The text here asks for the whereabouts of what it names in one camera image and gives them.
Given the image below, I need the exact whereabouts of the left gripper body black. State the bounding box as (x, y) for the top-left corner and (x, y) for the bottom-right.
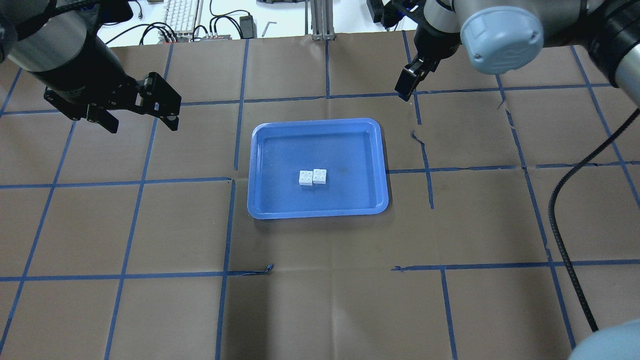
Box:
(25, 35), (148, 121)

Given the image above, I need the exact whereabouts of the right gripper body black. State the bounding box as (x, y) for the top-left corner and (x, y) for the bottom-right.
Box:
(414, 25), (461, 68)

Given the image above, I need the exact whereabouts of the white block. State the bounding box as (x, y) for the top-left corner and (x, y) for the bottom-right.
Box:
(298, 170), (314, 186)
(311, 168), (327, 185)

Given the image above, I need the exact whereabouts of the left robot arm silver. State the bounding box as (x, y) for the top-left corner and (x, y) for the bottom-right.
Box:
(1, 0), (182, 133)

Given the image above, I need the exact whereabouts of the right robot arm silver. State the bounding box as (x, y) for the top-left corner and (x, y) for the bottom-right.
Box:
(387, 0), (640, 105)

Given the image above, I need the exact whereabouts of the blue plastic tray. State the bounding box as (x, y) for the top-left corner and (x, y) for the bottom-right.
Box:
(247, 118), (390, 220)

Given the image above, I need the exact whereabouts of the black power adapter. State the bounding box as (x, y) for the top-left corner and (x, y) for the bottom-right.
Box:
(365, 0), (388, 26)

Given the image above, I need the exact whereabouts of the white keyboard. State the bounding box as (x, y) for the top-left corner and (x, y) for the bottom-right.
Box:
(161, 0), (204, 37)

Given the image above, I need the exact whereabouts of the brown paper table cover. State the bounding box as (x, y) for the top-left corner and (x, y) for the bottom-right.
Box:
(1, 30), (634, 360)

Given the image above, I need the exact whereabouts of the aluminium frame post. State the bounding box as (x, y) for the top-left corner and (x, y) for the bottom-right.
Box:
(307, 0), (336, 41)

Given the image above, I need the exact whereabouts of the black corrugated cable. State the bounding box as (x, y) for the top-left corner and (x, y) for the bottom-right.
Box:
(548, 107), (640, 333)

